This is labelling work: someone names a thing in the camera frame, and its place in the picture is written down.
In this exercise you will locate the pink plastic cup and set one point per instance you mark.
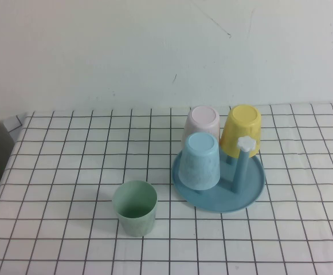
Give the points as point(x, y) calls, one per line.
point(203, 120)

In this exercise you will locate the yellow plastic cup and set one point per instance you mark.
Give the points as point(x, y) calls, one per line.
point(242, 126)

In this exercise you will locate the light blue plastic cup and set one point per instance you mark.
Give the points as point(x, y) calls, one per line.
point(199, 169)

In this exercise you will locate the white black-checked tablecloth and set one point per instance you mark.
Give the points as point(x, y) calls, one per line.
point(68, 172)

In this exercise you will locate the green plastic cup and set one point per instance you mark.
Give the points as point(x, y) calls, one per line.
point(134, 212)

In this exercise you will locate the blue cup stand tray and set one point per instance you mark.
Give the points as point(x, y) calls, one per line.
point(226, 197)

